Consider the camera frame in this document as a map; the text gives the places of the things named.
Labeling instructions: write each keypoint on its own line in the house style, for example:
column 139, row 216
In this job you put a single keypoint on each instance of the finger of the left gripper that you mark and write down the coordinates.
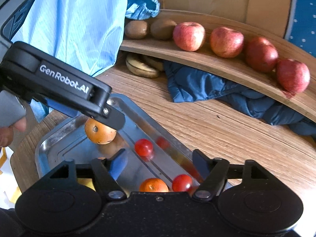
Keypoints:
column 59, row 81
column 62, row 108

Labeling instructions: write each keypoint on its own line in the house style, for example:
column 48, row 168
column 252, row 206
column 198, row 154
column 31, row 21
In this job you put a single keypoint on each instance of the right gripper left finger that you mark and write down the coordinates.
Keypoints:
column 104, row 174

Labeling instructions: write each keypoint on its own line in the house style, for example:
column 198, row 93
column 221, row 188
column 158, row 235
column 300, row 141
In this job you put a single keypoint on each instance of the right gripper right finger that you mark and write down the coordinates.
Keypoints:
column 215, row 173

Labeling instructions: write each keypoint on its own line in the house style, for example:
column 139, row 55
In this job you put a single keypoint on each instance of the yellow lemon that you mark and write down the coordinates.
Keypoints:
column 86, row 182

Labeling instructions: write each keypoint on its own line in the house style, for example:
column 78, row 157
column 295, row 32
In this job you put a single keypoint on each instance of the red cherry tomato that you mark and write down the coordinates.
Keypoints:
column 143, row 147
column 182, row 183

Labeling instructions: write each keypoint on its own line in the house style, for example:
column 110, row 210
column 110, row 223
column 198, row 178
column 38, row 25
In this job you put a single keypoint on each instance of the orange yellow persimmon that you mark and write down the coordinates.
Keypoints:
column 99, row 133

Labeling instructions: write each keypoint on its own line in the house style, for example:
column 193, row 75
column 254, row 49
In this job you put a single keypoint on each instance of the orange mandarin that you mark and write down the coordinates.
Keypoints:
column 153, row 185

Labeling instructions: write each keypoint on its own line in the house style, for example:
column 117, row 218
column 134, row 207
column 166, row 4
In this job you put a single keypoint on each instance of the person's left hand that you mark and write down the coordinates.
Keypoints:
column 7, row 133

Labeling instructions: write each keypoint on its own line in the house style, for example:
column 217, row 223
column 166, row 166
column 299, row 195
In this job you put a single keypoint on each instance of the steel rectangular tray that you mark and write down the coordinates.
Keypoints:
column 68, row 142

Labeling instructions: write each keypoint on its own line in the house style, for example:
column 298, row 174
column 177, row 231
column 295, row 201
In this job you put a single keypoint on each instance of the light blue garment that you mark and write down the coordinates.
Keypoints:
column 85, row 34

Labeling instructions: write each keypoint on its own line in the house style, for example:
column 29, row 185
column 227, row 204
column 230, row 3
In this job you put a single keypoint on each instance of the yellow bananas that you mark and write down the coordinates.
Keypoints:
column 144, row 66

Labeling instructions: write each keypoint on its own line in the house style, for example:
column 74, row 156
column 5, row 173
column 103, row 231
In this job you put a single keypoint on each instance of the dark blue jacket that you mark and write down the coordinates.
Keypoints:
column 187, row 84

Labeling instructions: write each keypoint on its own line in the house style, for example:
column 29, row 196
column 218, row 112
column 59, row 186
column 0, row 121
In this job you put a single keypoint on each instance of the brown kiwi far left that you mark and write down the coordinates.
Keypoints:
column 136, row 29

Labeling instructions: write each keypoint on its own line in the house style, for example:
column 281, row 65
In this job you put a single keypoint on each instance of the brown kiwi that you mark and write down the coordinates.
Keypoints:
column 136, row 29
column 162, row 29

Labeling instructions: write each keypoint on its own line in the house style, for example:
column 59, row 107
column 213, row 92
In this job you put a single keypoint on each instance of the curved wooden shelf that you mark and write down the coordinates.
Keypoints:
column 233, row 69

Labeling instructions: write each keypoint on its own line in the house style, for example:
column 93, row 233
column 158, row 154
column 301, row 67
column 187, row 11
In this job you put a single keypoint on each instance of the blue elastic cloth cover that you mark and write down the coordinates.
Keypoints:
column 142, row 9

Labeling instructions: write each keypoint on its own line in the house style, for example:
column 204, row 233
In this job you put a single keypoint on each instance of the red apple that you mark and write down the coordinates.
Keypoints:
column 292, row 75
column 189, row 36
column 261, row 55
column 226, row 42

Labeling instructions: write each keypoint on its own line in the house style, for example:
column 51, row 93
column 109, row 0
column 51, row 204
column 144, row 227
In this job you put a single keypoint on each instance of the blue starred board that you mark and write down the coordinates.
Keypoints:
column 301, row 25

